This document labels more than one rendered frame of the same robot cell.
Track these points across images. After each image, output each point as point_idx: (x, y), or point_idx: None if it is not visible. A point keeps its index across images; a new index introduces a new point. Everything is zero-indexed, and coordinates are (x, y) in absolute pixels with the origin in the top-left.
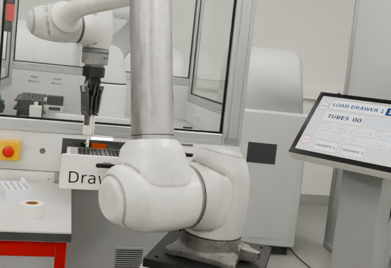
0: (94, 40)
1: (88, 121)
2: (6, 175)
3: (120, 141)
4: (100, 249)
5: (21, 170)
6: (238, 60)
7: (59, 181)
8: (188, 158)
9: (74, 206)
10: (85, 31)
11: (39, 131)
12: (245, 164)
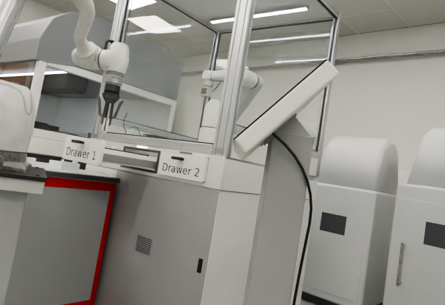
0: (106, 65)
1: (102, 121)
2: (97, 170)
3: (150, 149)
4: (130, 233)
5: (104, 167)
6: (229, 79)
7: (118, 176)
8: (185, 164)
9: (122, 196)
10: (99, 58)
11: (114, 141)
12: (4, 88)
